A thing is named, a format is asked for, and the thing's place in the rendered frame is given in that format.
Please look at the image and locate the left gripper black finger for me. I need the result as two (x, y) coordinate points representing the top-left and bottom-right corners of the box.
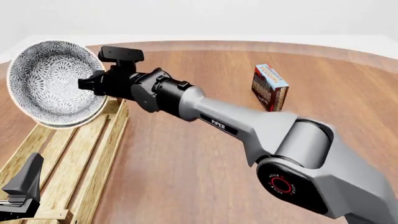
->
(1, 152), (45, 207)

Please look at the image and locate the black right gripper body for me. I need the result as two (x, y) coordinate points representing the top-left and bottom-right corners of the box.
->
(90, 65), (135, 101)

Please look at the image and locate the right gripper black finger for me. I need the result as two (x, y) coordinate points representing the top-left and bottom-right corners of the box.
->
(78, 77), (98, 92)

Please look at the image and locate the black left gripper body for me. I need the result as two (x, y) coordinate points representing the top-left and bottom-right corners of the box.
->
(0, 197), (42, 222)

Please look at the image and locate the patterned grey white bowl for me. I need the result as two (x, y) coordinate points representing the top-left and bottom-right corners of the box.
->
(36, 94), (109, 129)
(6, 39), (106, 126)

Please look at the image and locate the wooden slat tray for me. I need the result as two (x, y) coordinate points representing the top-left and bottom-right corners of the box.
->
(0, 96), (130, 224)

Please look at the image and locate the printed pudding box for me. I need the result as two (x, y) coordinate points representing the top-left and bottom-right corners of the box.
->
(251, 63), (290, 113)

